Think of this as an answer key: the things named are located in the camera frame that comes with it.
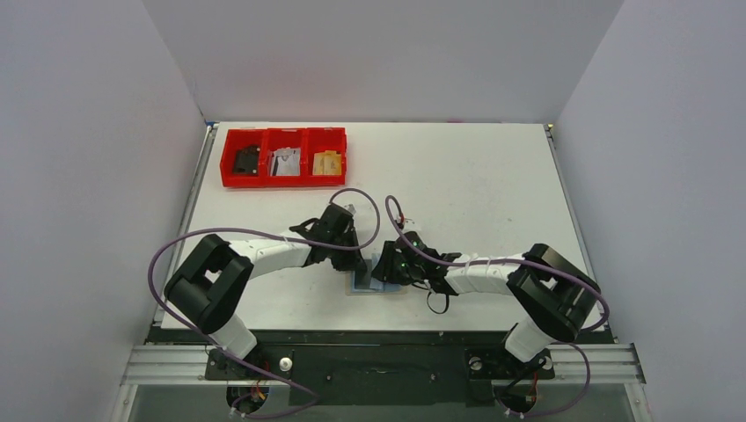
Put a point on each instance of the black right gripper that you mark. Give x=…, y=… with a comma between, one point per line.
x=384, y=267

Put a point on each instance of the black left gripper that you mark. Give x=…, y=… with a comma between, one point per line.
x=350, y=253

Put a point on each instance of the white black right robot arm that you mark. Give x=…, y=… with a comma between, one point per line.
x=556, y=296

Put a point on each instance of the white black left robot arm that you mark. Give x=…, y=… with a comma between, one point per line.
x=207, y=287

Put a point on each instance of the yellow cards in bin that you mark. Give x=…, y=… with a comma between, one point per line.
x=326, y=163

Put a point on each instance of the white cards in bin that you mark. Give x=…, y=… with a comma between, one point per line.
x=285, y=162

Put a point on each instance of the black cards in bin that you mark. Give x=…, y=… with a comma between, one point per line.
x=246, y=161

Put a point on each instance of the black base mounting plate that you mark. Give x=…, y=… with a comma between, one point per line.
x=493, y=368

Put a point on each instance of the red three-compartment bin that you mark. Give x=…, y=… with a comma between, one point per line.
x=309, y=139

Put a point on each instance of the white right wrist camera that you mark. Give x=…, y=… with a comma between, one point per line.
x=407, y=224

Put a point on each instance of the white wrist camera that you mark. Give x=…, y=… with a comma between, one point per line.
x=348, y=208
x=407, y=224

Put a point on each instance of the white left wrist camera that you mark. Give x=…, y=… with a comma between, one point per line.
x=348, y=208

